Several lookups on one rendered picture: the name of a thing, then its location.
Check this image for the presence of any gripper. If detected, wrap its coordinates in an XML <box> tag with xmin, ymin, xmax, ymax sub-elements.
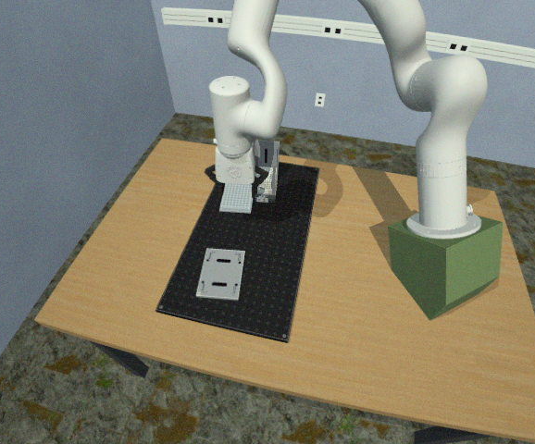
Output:
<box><xmin>205</xmin><ymin>145</ymin><xmax>268</xmax><ymax>198</ymax></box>

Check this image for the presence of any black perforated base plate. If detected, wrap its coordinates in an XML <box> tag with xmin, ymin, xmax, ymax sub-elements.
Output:
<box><xmin>156</xmin><ymin>162</ymin><xmax>319</xmax><ymax>343</ymax></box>

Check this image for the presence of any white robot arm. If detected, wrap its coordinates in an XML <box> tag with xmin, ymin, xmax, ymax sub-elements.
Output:
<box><xmin>209</xmin><ymin>0</ymin><xmax>488</xmax><ymax>239</ymax></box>

